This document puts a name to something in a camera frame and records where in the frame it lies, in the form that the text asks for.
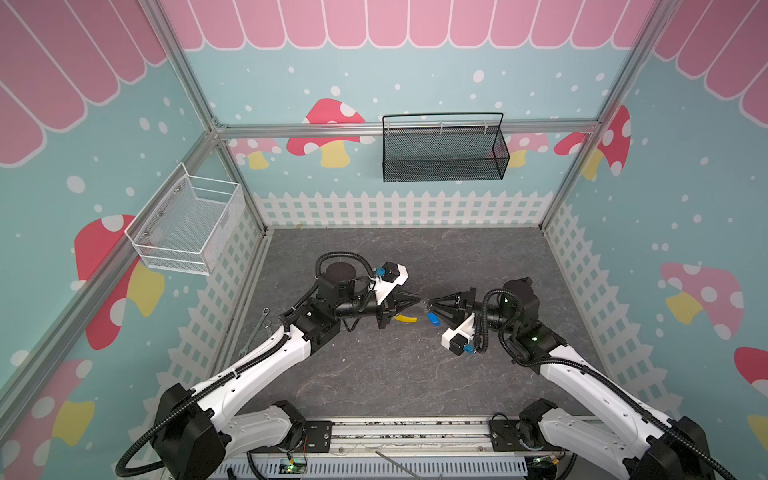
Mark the white wire wall basket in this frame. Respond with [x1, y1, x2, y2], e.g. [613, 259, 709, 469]
[125, 164, 246, 276]

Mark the black mesh wall basket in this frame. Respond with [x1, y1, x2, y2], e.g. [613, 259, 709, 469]
[381, 112, 510, 183]

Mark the silver wrench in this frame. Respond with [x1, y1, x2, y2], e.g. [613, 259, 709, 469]
[238, 307, 270, 358]

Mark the yellow key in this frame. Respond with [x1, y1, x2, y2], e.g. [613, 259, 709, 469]
[394, 315, 418, 324]

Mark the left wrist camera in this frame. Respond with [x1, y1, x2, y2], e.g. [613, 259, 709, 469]
[373, 262, 408, 305]

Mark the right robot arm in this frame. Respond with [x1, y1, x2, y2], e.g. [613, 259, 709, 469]
[427, 277, 733, 479]

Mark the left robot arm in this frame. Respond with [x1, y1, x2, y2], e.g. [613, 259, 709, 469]
[114, 251, 420, 479]

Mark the blue key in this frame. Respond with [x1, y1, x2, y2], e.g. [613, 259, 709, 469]
[427, 312, 441, 326]

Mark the white slotted cable duct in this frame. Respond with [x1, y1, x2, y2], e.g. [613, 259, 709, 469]
[179, 457, 530, 480]

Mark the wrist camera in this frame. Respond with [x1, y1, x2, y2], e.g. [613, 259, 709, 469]
[373, 262, 408, 305]
[441, 314, 475, 356]

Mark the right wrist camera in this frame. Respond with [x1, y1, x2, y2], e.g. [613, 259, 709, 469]
[441, 314, 475, 356]

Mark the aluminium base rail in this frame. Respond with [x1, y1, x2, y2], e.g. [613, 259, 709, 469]
[161, 416, 667, 463]

